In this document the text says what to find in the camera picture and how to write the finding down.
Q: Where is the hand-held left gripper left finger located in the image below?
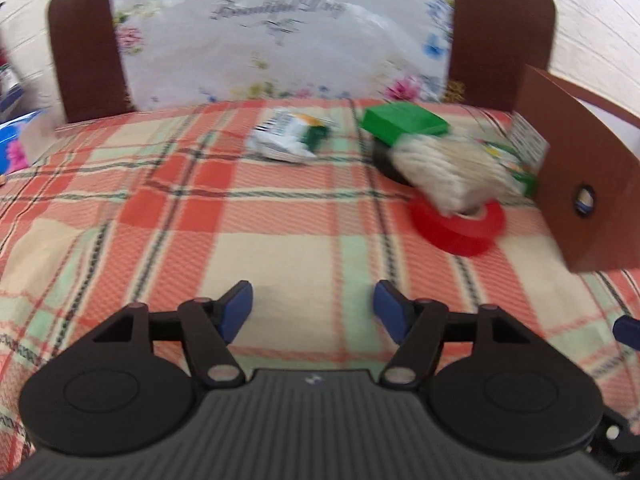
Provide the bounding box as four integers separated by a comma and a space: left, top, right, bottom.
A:
75, 281, 254, 388

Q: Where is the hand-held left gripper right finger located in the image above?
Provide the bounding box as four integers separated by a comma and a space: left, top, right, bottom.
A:
374, 281, 551, 388

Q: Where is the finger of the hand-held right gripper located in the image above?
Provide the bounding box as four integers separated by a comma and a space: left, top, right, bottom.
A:
590, 407, 640, 480
612, 316, 640, 352

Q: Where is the red tape roll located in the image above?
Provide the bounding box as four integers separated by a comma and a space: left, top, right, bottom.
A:
410, 197, 507, 257

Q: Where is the black tape roll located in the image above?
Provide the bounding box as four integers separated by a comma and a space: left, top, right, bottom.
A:
372, 137, 416, 186

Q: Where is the bag of cotton swabs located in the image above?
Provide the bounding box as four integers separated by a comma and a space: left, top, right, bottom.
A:
390, 132, 523, 218

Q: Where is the white green packet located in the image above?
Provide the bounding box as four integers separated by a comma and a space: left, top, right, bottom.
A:
245, 107, 333, 163

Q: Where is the green box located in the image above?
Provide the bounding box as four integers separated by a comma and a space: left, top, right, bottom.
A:
360, 102, 449, 147

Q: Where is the brown cardboard box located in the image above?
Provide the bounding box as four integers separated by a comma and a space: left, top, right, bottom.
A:
510, 65, 640, 275

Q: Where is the plaid blanket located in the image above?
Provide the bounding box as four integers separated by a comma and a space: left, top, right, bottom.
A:
0, 97, 640, 480

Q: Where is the green tissue packet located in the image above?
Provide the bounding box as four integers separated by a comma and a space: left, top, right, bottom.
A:
480, 112, 550, 198

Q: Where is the clear floral plastic bag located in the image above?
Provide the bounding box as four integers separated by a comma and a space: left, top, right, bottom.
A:
109, 0, 458, 111

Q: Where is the blue floral box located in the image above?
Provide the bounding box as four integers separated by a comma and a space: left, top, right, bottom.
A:
0, 109, 48, 177

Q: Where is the brown wooden headboard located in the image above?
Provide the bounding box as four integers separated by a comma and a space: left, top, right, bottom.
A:
46, 0, 558, 125

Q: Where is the blue white carton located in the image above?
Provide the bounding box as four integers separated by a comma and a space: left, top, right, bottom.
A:
0, 62, 26, 118

